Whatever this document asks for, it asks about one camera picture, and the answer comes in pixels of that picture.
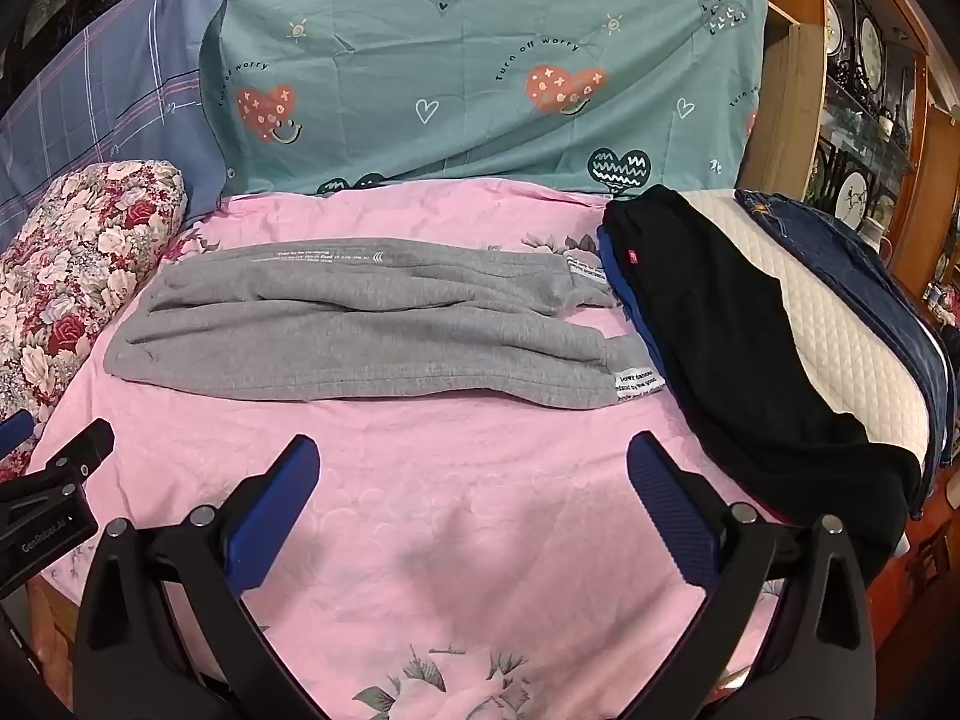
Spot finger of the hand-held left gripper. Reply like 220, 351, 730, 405
0, 410, 38, 460
0, 418, 116, 512

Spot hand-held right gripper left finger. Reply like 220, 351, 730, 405
73, 433, 332, 720

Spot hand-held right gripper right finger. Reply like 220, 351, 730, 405
624, 431, 878, 720

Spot grey sweat pants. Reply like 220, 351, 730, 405
103, 238, 668, 412

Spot black pants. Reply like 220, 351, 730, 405
602, 184, 925, 586

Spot pink floral bed sheet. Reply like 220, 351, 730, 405
28, 191, 797, 720

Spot red floral pillow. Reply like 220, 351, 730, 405
0, 160, 188, 422

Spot blue folded garment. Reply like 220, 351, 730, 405
598, 227, 676, 391

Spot dark blue denim jeans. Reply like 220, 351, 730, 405
735, 189, 960, 467

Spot blue plaid sheet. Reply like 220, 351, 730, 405
0, 0, 235, 232

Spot wooden display cabinet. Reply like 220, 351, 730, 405
741, 0, 960, 361

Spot teal heart print sheet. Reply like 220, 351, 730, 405
199, 0, 770, 197

